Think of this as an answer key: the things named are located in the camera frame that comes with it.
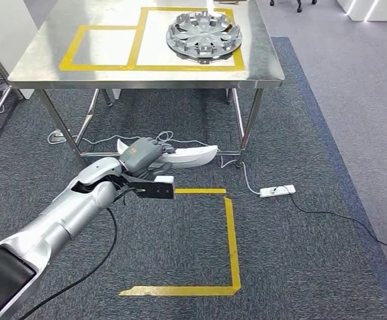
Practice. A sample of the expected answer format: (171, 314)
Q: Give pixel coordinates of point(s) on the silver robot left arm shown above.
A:
(63, 216)

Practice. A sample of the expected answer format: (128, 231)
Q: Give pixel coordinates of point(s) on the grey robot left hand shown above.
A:
(141, 154)

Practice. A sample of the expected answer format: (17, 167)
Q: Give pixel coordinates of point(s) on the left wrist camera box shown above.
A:
(155, 190)

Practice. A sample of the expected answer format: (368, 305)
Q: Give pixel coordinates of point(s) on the white curved plastic part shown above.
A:
(195, 155)

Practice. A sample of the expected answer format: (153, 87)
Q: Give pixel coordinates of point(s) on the white power strip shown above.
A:
(278, 190)

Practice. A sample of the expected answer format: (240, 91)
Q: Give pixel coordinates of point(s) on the white power adapter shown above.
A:
(56, 134)

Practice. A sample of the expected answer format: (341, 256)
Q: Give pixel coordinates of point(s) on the silver wheel hubcap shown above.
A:
(203, 37)

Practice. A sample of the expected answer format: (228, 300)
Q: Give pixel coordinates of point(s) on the white lit partition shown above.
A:
(357, 9)

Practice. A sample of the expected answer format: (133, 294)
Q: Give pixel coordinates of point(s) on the steel workbench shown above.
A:
(263, 57)

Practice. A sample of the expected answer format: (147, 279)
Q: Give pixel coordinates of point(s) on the black office chair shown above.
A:
(298, 6)

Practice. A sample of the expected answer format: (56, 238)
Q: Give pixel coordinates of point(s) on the white cabinet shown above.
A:
(6, 35)

